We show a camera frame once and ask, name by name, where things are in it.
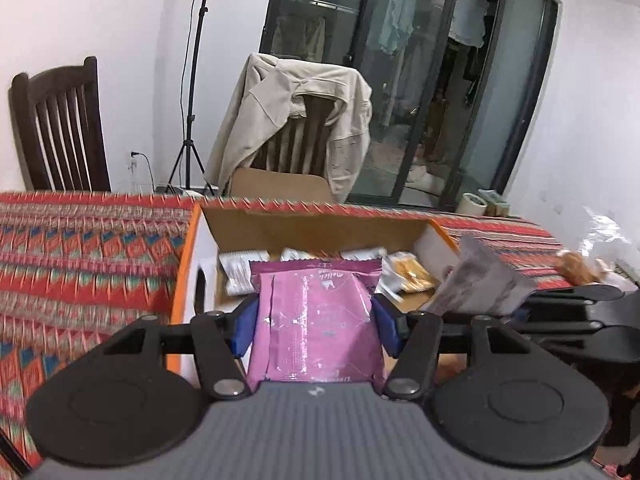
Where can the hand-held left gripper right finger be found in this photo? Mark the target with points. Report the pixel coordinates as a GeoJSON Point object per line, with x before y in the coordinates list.
{"type": "Point", "coordinates": [386, 325]}

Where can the hanging white garment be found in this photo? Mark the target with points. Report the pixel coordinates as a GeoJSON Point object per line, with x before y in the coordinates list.
{"type": "Point", "coordinates": [467, 15]}

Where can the hanging light blue shirt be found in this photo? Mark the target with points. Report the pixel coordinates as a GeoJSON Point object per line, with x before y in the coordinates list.
{"type": "Point", "coordinates": [400, 10]}

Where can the pink snack packet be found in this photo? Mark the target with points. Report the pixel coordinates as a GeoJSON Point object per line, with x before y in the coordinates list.
{"type": "Point", "coordinates": [315, 320]}

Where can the dark wooden chair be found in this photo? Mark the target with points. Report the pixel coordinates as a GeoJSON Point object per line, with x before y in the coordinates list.
{"type": "Point", "coordinates": [295, 145]}
{"type": "Point", "coordinates": [75, 125]}

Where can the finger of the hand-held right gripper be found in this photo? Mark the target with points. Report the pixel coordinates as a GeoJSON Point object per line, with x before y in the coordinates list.
{"type": "Point", "coordinates": [590, 342]}
{"type": "Point", "coordinates": [575, 295]}

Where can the red cardboard box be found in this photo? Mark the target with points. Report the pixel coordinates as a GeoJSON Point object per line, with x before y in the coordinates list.
{"type": "Point", "coordinates": [310, 230]}

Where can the black framed sliding glass door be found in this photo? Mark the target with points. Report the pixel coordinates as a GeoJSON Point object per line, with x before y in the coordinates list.
{"type": "Point", "coordinates": [520, 85]}

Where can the round lamp on stand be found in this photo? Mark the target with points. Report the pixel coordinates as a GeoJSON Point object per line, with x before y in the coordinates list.
{"type": "Point", "coordinates": [192, 85]}

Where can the white tape roll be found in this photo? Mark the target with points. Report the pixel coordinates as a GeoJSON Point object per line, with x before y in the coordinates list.
{"type": "Point", "coordinates": [472, 203]}

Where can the pile of assorted snack packets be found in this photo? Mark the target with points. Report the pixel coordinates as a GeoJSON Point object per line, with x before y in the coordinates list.
{"type": "Point", "coordinates": [235, 272]}

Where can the silver grey snack packet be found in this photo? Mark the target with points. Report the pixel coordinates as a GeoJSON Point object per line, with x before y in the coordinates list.
{"type": "Point", "coordinates": [480, 280]}

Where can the beige jacket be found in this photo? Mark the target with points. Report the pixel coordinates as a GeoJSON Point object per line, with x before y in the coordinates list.
{"type": "Point", "coordinates": [260, 110]}

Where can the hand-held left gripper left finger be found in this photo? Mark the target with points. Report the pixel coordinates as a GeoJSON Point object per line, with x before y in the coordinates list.
{"type": "Point", "coordinates": [245, 325]}

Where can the clear bag of fried snacks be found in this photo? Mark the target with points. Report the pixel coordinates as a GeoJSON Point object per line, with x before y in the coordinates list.
{"type": "Point", "coordinates": [575, 265]}

